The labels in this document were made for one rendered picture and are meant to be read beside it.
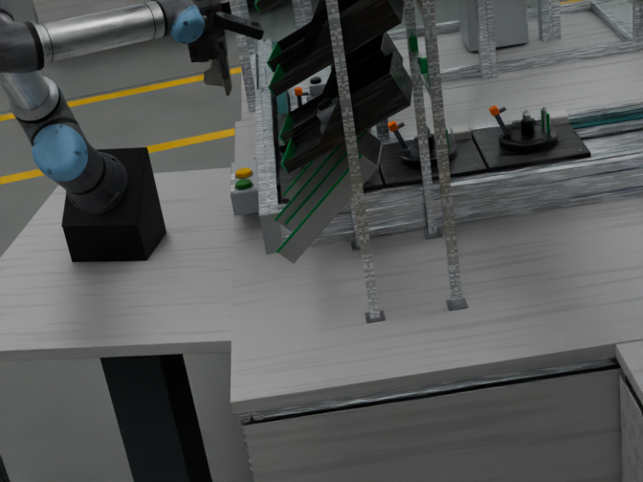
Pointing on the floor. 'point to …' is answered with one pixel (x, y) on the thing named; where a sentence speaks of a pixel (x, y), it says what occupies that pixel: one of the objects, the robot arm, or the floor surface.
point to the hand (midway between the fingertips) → (230, 89)
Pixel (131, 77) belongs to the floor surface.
